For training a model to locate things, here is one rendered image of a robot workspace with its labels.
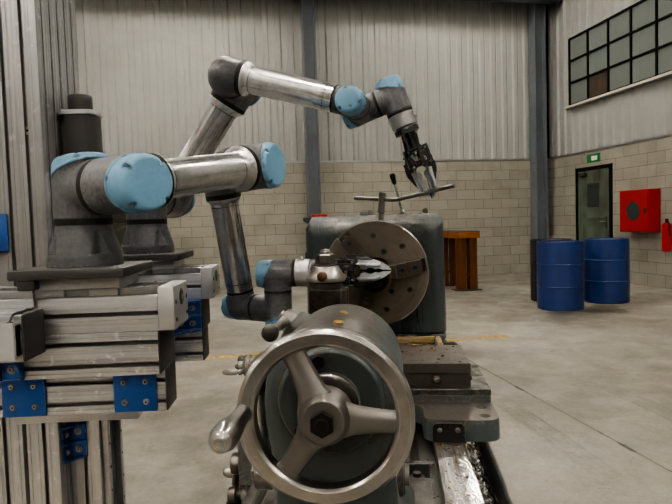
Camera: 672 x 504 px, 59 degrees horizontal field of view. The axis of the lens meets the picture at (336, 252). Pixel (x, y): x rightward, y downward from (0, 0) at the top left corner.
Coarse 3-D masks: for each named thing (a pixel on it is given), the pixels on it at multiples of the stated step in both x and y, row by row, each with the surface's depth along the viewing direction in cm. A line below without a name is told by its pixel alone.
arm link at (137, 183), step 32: (96, 160) 117; (128, 160) 111; (160, 160) 120; (192, 160) 129; (224, 160) 137; (256, 160) 144; (96, 192) 114; (128, 192) 111; (160, 192) 116; (192, 192) 130
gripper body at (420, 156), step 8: (408, 128) 163; (416, 128) 166; (400, 136) 170; (408, 136) 166; (416, 136) 165; (408, 144) 166; (416, 144) 166; (424, 144) 163; (408, 152) 165; (416, 152) 164; (424, 152) 164; (408, 160) 168; (416, 160) 165; (424, 160) 164; (432, 160) 164; (416, 168) 170
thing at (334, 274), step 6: (312, 270) 117; (318, 270) 116; (324, 270) 116; (330, 270) 116; (336, 270) 116; (312, 276) 116; (330, 276) 115; (336, 276) 116; (342, 276) 117; (312, 282) 116; (318, 282) 115; (324, 282) 115; (330, 282) 115
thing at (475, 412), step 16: (480, 384) 111; (416, 400) 109; (432, 400) 109; (448, 400) 108; (464, 400) 108; (480, 400) 108; (416, 416) 108; (432, 416) 101; (448, 416) 100; (464, 416) 100; (480, 416) 101; (496, 416) 100; (432, 432) 99; (448, 432) 98; (464, 432) 98; (480, 432) 98; (496, 432) 99
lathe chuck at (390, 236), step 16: (368, 224) 175; (384, 224) 174; (336, 240) 176; (368, 240) 175; (384, 240) 174; (400, 240) 174; (416, 240) 174; (336, 256) 176; (384, 256) 175; (400, 256) 174; (416, 256) 174; (352, 288) 176; (400, 288) 175; (416, 288) 174; (352, 304) 177; (384, 304) 176; (400, 304) 175; (416, 304) 175; (384, 320) 176
